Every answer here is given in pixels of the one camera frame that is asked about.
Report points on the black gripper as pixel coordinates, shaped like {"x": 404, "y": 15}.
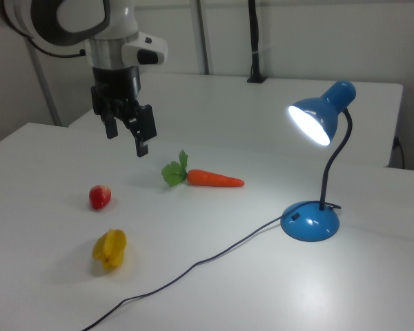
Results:
{"x": 119, "y": 93}

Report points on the blue gooseneck desk lamp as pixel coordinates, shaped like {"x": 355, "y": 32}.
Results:
{"x": 310, "y": 224}

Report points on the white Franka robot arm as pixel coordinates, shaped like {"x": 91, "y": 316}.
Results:
{"x": 72, "y": 20}

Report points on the red toy strawberry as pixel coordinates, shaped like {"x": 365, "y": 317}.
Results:
{"x": 99, "y": 197}

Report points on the orange toy carrot green leaves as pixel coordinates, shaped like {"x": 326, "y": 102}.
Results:
{"x": 210, "y": 178}

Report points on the yellow toy starfruit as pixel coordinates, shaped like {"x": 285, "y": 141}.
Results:
{"x": 109, "y": 249}

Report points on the black pole with table clamp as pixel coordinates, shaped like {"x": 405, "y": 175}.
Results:
{"x": 254, "y": 41}

